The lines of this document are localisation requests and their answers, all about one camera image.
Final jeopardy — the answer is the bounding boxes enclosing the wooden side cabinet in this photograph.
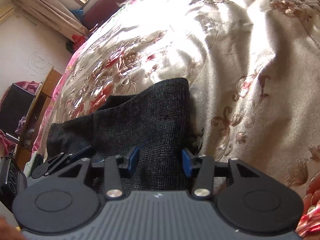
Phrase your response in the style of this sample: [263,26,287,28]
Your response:
[15,68,62,170]

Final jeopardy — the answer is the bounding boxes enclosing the black monitor on cabinet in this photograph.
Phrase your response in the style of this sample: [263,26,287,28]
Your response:
[0,83,35,137]

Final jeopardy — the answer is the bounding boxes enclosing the left beige curtain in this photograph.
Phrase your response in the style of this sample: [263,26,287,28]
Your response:
[13,0,88,42]

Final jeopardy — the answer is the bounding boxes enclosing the dark grey knit pants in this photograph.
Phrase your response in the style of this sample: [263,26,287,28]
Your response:
[47,77,195,192]

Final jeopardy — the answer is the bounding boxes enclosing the floral satin bedspread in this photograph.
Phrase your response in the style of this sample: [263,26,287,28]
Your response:
[35,0,319,239]

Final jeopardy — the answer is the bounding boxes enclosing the red bag on floor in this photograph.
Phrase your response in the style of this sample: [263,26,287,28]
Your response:
[72,34,86,51]

